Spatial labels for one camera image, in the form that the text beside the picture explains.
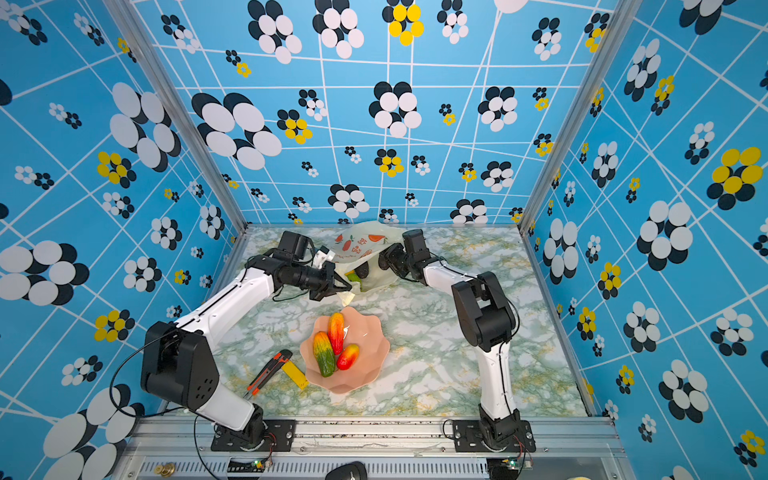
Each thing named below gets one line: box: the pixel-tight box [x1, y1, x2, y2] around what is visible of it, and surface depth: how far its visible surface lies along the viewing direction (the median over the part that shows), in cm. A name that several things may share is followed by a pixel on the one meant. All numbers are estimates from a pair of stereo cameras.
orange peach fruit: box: [328, 312, 345, 356], surface depth 88 cm
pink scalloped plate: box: [300, 306, 390, 394], surface depth 86 cm
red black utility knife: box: [243, 349, 293, 401], surface depth 85 cm
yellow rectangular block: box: [282, 360, 310, 390], surface depth 84 cm
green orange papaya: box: [313, 331, 336, 378], surface depth 84 cm
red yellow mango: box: [336, 343, 361, 371], surface depth 84 cm
